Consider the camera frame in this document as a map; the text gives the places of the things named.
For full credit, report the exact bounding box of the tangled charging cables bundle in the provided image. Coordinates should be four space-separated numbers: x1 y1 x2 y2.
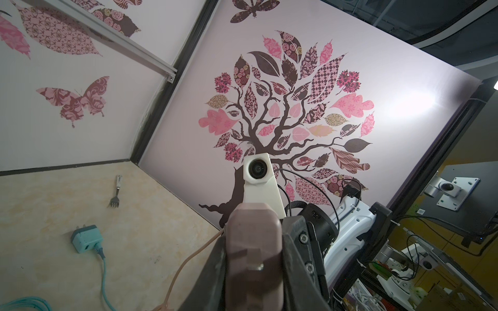
0 229 226 311

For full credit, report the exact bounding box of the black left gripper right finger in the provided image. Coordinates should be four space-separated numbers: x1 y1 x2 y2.
282 234 331 310

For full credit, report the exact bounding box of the metal fork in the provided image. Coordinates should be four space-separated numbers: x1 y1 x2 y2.
109 175 123 208

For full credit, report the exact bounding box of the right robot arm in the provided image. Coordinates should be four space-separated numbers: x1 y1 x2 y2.
285 179 392 301

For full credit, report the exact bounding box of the aluminium rail back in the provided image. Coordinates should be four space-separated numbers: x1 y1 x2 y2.
26 0 178 83

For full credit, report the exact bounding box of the pink USB charger plug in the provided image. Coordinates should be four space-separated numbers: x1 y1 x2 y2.
225 203 284 310

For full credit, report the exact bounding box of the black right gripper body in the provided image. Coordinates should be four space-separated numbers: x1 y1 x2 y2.
282 216 327 290

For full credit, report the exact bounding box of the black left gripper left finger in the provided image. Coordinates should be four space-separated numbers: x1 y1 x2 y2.
179 235 227 311

